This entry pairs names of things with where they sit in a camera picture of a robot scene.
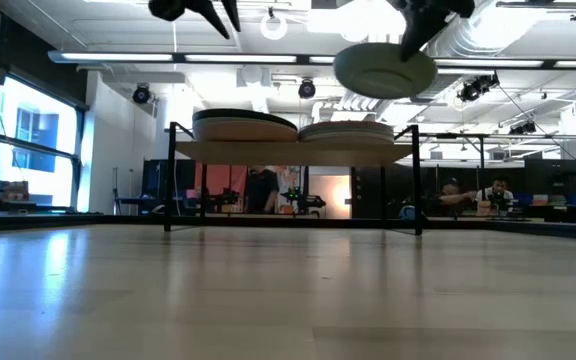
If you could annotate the background robot with green lights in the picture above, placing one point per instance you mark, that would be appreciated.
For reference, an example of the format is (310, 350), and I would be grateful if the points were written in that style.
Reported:
(300, 200)

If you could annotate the cardboard boxes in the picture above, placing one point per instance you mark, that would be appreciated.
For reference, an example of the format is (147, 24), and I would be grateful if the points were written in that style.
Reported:
(15, 192)

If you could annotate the black spotlight pair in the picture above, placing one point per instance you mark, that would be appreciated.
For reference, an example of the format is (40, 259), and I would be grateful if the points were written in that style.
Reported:
(523, 128)

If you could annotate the large window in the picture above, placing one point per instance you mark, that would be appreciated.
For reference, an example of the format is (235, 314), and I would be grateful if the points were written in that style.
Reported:
(38, 125)

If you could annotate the red panel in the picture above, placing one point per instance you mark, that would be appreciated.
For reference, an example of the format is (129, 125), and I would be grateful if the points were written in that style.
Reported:
(218, 177)

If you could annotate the large dark bowl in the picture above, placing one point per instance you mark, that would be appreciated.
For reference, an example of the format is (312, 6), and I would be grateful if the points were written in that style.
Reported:
(228, 112)

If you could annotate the long ceiling light bar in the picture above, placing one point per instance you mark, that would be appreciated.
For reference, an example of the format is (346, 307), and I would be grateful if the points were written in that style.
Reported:
(118, 56)

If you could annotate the person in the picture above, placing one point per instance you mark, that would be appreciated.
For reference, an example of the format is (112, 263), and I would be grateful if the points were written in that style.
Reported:
(260, 190)
(450, 199)
(498, 195)

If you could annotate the wooden shelf black metal legs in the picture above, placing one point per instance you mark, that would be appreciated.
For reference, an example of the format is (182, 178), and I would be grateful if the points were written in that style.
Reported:
(293, 153)

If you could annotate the small blue-grey plate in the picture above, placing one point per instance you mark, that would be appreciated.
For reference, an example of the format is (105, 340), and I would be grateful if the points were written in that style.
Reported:
(346, 124)

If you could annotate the black background robot arm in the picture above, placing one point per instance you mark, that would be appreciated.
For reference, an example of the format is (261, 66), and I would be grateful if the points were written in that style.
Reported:
(225, 197)

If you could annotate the silver ventilation duct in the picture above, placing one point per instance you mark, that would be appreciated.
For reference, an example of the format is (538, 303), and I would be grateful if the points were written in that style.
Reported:
(483, 35)

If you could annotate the black screen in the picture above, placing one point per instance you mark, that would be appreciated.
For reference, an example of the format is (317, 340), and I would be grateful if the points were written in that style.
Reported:
(555, 175)

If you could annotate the blue and white round object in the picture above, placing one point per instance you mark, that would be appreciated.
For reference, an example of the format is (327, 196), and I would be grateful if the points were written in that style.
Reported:
(408, 213)

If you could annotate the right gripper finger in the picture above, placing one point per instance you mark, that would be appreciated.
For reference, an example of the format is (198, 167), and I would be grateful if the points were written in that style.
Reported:
(418, 30)

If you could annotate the black ceiling spotlight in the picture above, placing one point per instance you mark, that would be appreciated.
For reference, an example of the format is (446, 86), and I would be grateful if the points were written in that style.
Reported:
(307, 90)
(141, 95)

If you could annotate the small mint green plate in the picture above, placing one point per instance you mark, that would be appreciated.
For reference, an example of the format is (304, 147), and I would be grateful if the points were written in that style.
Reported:
(378, 75)

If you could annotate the small white plate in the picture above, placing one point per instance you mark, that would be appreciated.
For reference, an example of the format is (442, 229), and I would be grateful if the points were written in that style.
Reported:
(346, 141)

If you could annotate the black spotlight cluster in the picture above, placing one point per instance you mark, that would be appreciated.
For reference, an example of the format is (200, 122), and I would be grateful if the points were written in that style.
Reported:
(475, 90)

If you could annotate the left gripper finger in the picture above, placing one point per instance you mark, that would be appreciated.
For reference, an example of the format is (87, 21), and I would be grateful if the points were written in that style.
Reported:
(232, 12)
(210, 12)

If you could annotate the black ceiling track fixture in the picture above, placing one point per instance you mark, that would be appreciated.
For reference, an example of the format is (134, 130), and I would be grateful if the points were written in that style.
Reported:
(538, 4)

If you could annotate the stack of plates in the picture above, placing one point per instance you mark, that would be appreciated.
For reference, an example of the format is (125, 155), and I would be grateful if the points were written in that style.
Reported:
(346, 130)

